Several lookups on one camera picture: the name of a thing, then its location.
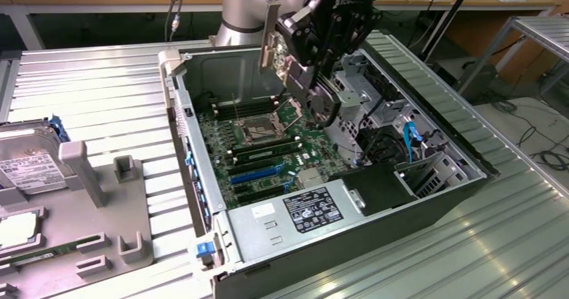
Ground graphics card with metal bracket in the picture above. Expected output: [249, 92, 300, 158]
[257, 0, 345, 129]

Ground black tripod pole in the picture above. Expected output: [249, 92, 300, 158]
[420, 0, 480, 59]

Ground silver disk bay cage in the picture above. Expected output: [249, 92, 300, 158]
[326, 71, 401, 166]

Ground metal socket cover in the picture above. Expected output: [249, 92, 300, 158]
[270, 96, 309, 130]

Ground black RAM slot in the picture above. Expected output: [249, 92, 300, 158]
[214, 98, 273, 111]
[214, 104, 276, 119]

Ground thin metal locking lever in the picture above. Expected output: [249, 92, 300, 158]
[232, 92, 244, 127]

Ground dark grey floor box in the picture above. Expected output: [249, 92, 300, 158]
[433, 57, 499, 95]

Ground CPU socket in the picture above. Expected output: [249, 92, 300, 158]
[238, 115, 280, 145]

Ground green motherboard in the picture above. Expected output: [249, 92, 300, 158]
[196, 94, 353, 210]

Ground black expansion slot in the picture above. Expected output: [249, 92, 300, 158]
[228, 161, 280, 177]
[236, 182, 289, 198]

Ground silver chipset heatsink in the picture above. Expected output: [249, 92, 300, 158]
[297, 169, 333, 186]

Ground black plastic shroud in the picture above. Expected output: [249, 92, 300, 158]
[340, 164, 420, 216]

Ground silver power supply unit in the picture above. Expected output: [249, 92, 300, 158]
[213, 178, 371, 273]

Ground black open PC case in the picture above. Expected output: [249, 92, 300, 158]
[158, 29, 499, 299]

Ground blue case latch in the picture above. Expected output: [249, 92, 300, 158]
[194, 242, 217, 258]

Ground silver hard disk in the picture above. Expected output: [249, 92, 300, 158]
[0, 122, 75, 196]

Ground grey parts rack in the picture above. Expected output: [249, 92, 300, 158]
[0, 141, 157, 299]

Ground silver CPU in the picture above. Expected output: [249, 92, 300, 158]
[0, 214, 39, 248]

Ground green RAM stick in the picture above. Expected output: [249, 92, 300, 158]
[0, 235, 102, 267]

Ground grey hanging cable with connector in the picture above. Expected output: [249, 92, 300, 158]
[166, 0, 188, 42]

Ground black wire bundle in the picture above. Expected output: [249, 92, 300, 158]
[356, 125, 409, 166]

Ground blue disk wire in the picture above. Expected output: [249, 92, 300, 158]
[403, 121, 423, 165]

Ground metal frame table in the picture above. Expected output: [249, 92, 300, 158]
[456, 14, 569, 95]

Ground black floor cables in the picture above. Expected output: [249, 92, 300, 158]
[496, 99, 569, 172]

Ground blue disk bracket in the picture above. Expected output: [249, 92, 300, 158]
[45, 114, 71, 143]

